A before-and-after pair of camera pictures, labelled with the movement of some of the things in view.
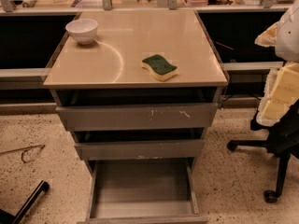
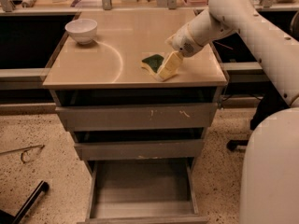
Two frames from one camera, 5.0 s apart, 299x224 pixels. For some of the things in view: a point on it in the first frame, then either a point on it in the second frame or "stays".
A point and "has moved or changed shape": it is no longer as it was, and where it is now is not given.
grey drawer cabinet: [137, 90] stays
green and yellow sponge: [160, 67] has moved or changed shape
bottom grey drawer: [143, 191] stays
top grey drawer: [160, 117] stays
